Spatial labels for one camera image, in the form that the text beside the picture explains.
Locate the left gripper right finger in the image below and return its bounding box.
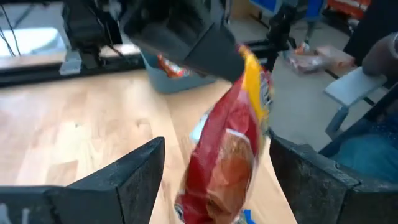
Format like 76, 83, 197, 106
269, 132, 398, 224

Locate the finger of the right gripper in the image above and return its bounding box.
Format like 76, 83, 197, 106
183, 23, 246, 83

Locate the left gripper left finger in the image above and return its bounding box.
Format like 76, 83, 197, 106
0, 136, 165, 224

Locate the red Maruchan ramen pack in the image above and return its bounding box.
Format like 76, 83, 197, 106
156, 54, 192, 78
174, 45, 274, 224

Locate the blue Maruchan ramen pack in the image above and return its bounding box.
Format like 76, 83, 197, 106
242, 208, 257, 224

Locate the teal plastic bin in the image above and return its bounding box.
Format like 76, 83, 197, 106
141, 51, 233, 94

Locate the plastic-wrapped noodle case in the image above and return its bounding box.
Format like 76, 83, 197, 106
284, 45, 355, 75

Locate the white padded stool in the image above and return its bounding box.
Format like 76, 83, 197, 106
324, 66, 388, 140

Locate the white rounded tabletop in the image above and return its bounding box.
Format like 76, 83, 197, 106
0, 27, 68, 58

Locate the orange striped crate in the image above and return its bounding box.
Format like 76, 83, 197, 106
326, 0, 373, 19

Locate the person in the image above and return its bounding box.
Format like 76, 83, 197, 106
318, 0, 398, 184

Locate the silver frame bracket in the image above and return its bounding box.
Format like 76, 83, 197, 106
58, 50, 83, 76

